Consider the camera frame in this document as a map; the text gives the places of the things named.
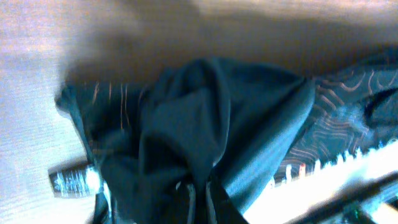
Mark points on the black orange patterned jersey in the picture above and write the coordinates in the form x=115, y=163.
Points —
x=217, y=139

